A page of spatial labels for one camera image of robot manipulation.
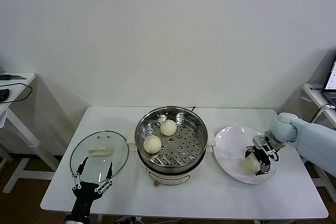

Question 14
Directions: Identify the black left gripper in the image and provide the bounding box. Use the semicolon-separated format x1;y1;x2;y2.
71;157;114;216

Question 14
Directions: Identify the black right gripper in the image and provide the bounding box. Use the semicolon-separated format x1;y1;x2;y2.
244;145;276;177

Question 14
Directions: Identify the white steamed baozi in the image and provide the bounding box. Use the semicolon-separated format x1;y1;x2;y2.
143;136;162;154
160;119;177;136
243;155;261;175

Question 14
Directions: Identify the round glass lid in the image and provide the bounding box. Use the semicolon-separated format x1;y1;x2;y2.
69;130;129;184

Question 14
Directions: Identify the stainless steel steamer basket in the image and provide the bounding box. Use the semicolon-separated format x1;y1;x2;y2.
134;105;208;174

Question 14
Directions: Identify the stainless steel steamer pot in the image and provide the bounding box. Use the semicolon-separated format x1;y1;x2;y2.
127;129;216;188

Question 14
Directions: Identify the white round plate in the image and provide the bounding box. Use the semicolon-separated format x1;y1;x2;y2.
213;125;279;185

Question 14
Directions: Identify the white power strip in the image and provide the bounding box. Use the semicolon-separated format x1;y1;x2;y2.
117;216;144;224

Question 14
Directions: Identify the white side desk with laptop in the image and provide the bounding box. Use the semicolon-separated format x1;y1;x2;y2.
300;83;336;188

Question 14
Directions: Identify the open laptop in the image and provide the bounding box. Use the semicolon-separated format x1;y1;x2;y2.
320;53;336;109

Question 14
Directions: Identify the small black desk device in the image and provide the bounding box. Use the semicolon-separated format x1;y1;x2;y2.
0;89;11;103

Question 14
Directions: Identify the flat green desk item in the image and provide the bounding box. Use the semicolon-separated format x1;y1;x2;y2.
0;73;27;80

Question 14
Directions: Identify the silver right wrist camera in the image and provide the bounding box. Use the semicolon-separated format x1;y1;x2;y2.
251;134;275;154

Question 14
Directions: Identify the thin black desk cable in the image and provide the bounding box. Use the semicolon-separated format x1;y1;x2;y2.
0;82;34;104

